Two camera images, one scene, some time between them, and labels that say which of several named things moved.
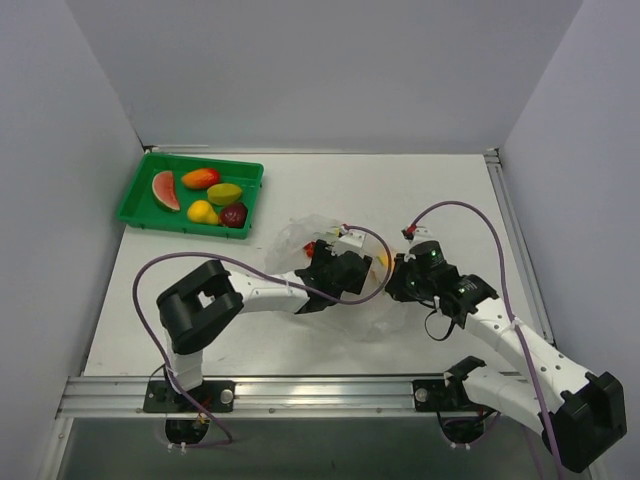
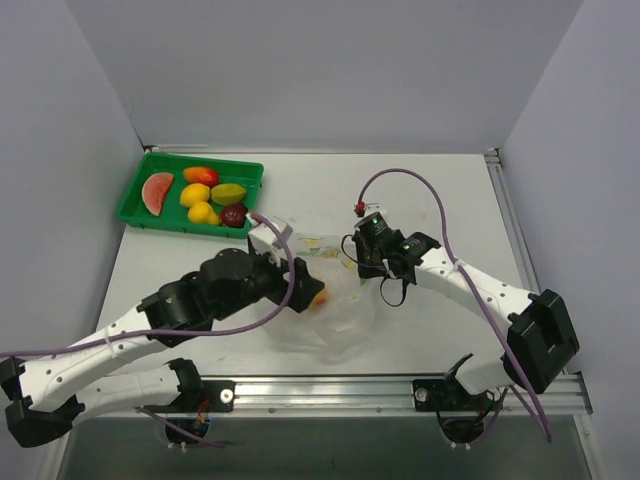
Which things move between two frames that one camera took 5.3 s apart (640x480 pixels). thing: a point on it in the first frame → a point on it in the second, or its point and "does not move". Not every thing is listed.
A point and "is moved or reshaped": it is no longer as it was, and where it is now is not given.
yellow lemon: (383, 260) is moved or reshaped
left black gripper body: (323, 257) → (302, 288)
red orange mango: (201, 178) does not move
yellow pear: (201, 211) does not move
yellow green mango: (224, 193) does not move
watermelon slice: (164, 190) is moved or reshaped
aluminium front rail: (254, 396) does not move
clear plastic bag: (369, 313) → (341, 317)
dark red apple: (234, 215) does not move
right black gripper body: (400, 282) → (368, 257)
